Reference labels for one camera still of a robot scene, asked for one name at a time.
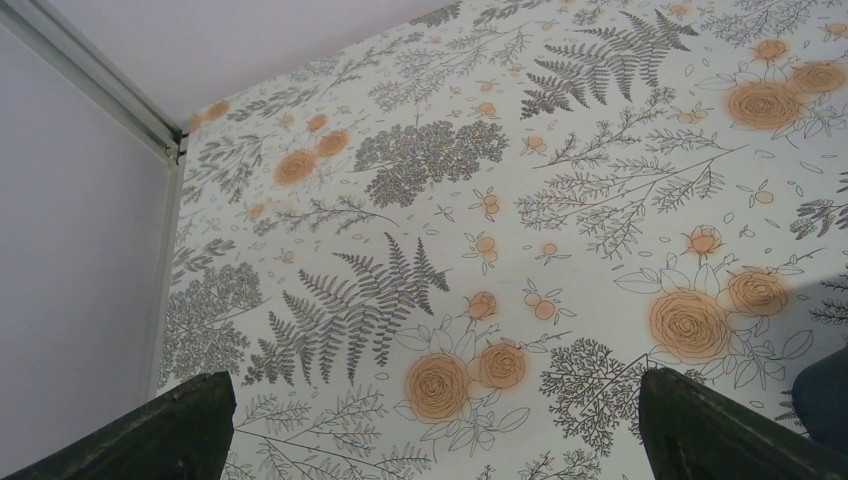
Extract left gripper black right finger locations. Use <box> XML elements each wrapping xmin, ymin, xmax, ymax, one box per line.
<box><xmin>638</xmin><ymin>368</ymin><xmax>847</xmax><ymax>479</ymax></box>

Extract aluminium frame post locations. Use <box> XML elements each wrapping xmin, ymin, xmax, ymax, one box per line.
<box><xmin>1</xmin><ymin>1</ymin><xmax>186</xmax><ymax>398</ymax></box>

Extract dark blue piece tray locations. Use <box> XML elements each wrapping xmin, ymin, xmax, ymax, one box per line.
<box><xmin>792</xmin><ymin>347</ymin><xmax>847</xmax><ymax>455</ymax></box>

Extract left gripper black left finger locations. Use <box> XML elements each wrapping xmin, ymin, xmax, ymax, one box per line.
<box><xmin>7</xmin><ymin>371</ymin><xmax>237</xmax><ymax>479</ymax></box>

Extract floral patterned table mat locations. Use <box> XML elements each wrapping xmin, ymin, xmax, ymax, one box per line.
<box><xmin>157</xmin><ymin>1</ymin><xmax>847</xmax><ymax>479</ymax></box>

